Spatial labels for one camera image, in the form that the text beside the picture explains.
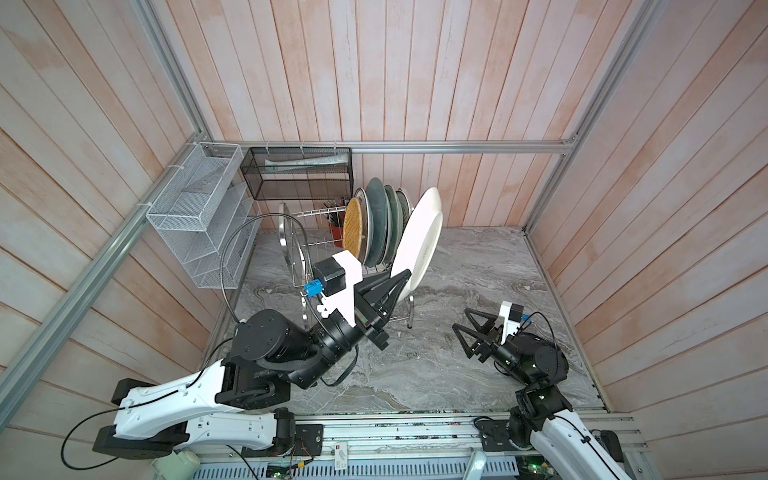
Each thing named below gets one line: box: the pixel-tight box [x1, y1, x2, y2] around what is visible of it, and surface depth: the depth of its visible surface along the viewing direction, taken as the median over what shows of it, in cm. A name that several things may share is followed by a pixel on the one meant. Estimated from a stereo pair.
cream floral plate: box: [390, 187, 443, 302], surface depth 40 cm
